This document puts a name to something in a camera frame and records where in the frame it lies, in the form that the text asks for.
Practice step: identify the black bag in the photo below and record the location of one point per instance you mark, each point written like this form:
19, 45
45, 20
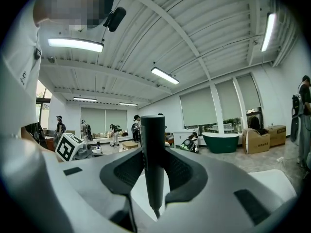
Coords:
255, 123

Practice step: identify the grey roller blind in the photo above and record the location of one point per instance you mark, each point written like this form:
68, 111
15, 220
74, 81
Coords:
228, 99
93, 120
248, 91
116, 120
198, 107

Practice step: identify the small cardboard box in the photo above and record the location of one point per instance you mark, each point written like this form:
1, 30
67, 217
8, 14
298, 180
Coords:
277, 135

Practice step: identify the black head camera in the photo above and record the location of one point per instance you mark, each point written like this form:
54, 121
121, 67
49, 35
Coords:
116, 19

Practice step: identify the black clip microphone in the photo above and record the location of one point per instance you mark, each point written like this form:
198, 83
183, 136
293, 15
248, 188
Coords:
37, 53

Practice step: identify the person's left forearm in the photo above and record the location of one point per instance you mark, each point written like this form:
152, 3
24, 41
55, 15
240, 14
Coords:
49, 155

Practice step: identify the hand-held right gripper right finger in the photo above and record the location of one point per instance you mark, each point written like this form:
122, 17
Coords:
218, 178

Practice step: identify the white cabinet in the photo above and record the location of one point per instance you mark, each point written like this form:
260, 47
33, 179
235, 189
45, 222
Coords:
181, 138

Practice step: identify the long ceiling light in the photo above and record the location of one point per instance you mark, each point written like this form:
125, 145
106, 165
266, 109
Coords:
165, 75
75, 44
85, 99
128, 104
268, 31

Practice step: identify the large cardboard box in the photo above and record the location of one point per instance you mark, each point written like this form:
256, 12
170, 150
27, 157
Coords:
256, 142

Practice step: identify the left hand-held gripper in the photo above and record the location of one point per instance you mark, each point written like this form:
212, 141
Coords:
66, 148

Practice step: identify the white bathtub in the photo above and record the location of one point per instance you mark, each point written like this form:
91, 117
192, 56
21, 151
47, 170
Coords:
269, 179

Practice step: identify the light wooden table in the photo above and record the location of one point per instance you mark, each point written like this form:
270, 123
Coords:
130, 145

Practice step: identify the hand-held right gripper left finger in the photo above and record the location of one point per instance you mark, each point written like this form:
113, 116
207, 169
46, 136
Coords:
80, 193

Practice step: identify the green bathtub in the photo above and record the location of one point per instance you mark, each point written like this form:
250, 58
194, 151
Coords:
221, 143

